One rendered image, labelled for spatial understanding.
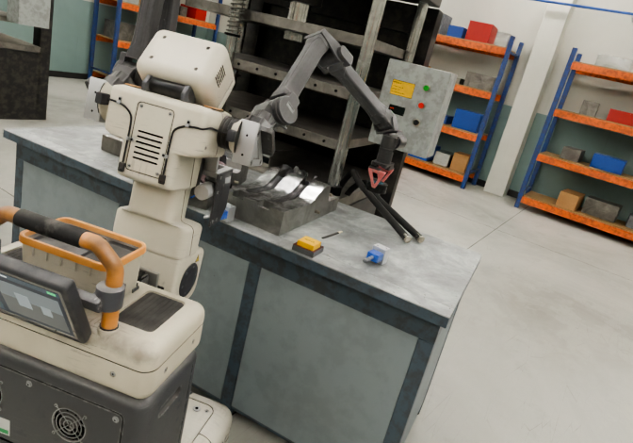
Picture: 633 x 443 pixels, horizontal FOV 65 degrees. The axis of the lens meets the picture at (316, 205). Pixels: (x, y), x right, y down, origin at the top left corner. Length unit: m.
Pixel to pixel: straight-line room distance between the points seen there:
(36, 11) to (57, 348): 4.95
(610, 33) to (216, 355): 7.11
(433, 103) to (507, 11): 6.10
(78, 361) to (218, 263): 0.84
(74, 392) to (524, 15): 7.83
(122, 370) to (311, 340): 0.83
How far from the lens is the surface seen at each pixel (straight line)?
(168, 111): 1.28
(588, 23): 8.18
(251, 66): 2.69
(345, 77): 1.73
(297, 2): 2.89
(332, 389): 1.82
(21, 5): 5.82
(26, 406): 1.31
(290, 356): 1.84
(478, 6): 8.53
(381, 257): 1.70
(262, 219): 1.74
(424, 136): 2.38
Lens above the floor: 1.43
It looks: 17 degrees down
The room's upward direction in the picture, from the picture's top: 14 degrees clockwise
